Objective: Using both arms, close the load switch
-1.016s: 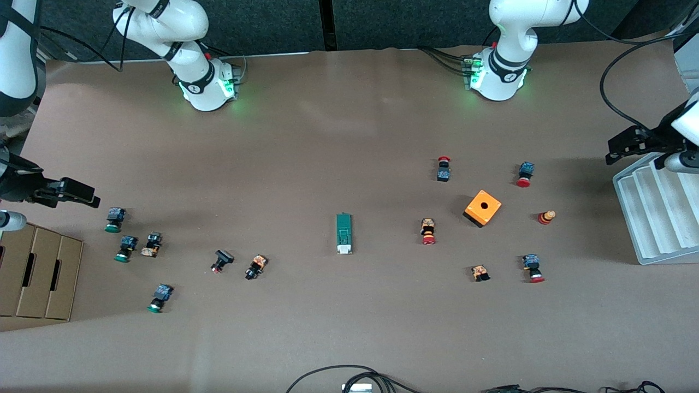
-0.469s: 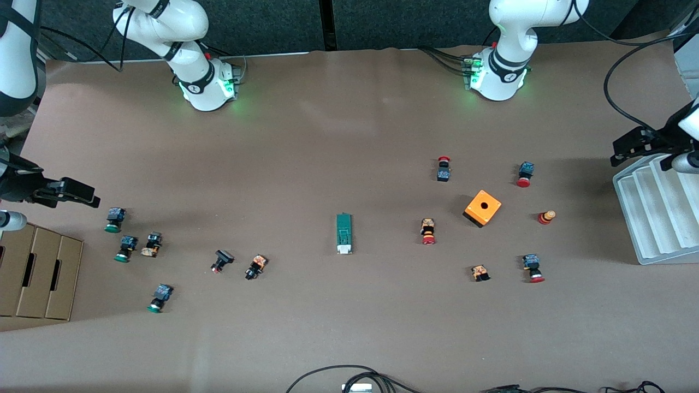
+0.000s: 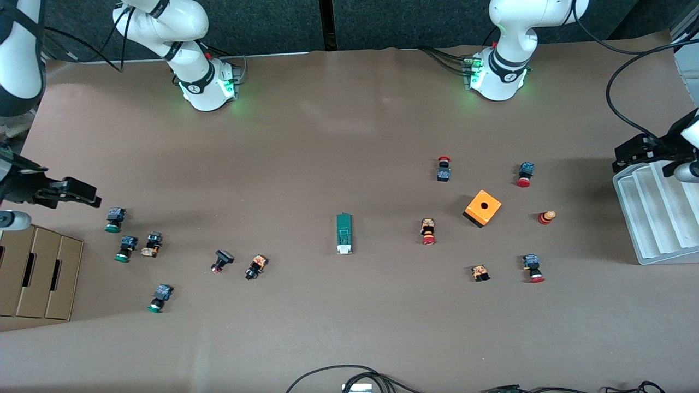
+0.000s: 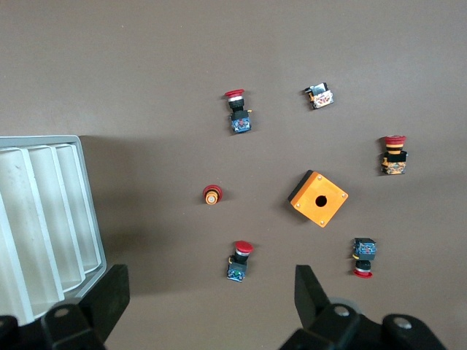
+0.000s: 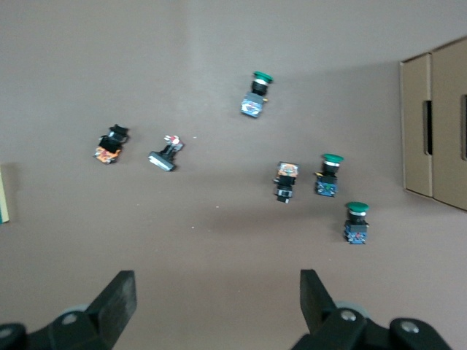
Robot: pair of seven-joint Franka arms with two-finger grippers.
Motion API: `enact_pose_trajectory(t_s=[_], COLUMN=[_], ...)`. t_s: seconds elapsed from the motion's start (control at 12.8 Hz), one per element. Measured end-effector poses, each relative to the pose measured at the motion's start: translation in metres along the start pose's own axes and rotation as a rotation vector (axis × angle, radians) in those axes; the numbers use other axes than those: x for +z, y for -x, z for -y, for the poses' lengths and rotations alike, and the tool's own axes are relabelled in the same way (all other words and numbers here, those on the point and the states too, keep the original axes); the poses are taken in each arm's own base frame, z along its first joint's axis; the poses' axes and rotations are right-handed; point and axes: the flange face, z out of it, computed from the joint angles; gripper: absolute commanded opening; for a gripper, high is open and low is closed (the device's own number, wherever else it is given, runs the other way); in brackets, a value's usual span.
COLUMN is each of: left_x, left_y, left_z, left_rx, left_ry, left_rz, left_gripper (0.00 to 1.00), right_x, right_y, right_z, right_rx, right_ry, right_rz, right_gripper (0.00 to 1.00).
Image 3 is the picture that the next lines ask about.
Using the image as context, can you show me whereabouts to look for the thin black cable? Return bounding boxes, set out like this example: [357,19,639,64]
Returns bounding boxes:
[601,380,667,393]

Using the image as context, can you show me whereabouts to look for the green terminal block module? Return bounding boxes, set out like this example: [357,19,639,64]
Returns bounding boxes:
[335,212,354,255]

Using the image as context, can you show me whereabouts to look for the black looped cable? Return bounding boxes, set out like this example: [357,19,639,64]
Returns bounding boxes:
[285,365,424,393]

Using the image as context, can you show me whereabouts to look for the green mushroom push button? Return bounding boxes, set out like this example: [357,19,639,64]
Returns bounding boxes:
[146,283,174,314]
[104,207,127,234]
[114,235,138,263]

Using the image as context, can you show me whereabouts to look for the black cable with clip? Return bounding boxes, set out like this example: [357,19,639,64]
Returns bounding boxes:
[481,384,547,393]

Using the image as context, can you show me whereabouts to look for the black left base cables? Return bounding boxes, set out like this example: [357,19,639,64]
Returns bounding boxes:
[419,46,471,77]

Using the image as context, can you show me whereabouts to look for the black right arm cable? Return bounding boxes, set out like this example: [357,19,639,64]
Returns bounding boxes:
[43,3,132,74]

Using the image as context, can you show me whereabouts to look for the brown cardboard box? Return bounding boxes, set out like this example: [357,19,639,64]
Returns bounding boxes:
[45,235,84,321]
[15,227,62,319]
[0,227,36,317]

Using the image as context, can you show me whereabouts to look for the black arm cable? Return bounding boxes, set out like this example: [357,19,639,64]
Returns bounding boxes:
[43,3,132,74]
[568,0,699,141]

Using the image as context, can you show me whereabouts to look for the grey metal frame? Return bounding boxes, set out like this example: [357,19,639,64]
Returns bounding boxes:
[670,5,699,55]

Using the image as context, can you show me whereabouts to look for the black base cables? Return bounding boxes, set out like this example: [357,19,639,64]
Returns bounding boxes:
[419,46,471,77]
[205,46,247,82]

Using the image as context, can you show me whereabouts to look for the black right base cables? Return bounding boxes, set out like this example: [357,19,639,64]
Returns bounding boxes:
[205,46,247,82]

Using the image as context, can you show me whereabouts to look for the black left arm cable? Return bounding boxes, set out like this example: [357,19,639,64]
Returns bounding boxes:
[568,0,699,141]

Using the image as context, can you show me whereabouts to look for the black square button red terminals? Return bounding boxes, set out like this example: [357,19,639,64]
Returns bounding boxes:
[211,249,235,274]

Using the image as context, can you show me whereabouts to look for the black vertical post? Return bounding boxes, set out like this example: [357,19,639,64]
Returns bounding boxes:
[318,0,337,51]

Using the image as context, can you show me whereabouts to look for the white ridged plastic tray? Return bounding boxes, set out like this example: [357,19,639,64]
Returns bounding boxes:
[613,161,699,266]

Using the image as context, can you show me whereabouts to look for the olive cloth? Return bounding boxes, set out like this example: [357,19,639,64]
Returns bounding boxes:
[0,116,31,144]

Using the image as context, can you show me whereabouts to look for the orange button enclosure box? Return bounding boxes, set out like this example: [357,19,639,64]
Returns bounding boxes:
[463,189,502,229]

